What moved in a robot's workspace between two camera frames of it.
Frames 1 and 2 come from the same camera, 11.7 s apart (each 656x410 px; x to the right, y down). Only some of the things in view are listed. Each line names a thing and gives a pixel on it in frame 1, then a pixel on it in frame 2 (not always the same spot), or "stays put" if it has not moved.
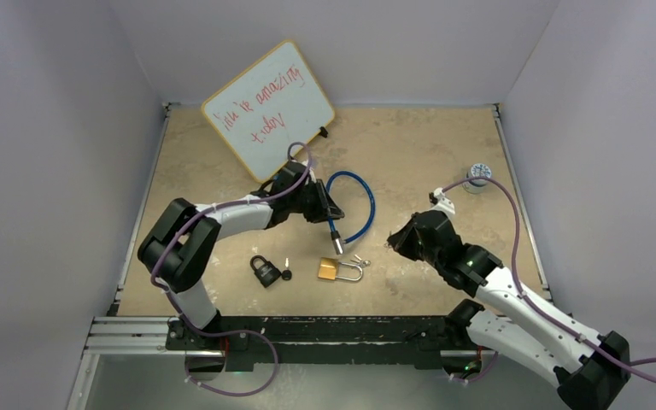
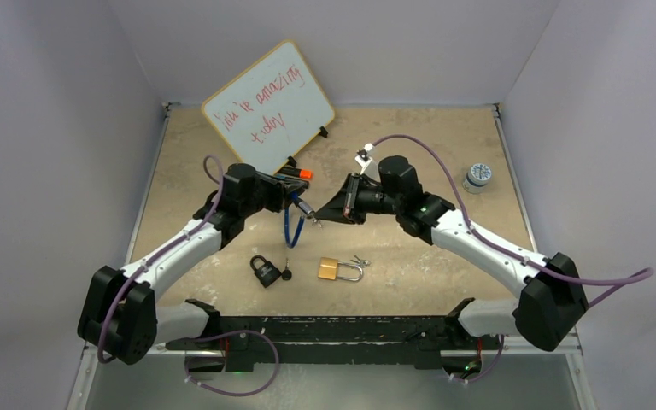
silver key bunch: (360, 261) stays put
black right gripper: (401, 241) → (345, 207)
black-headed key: (286, 274) stays put
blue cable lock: (338, 243) → (304, 208)
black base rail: (418, 341) stays put
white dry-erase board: (275, 102) stays put
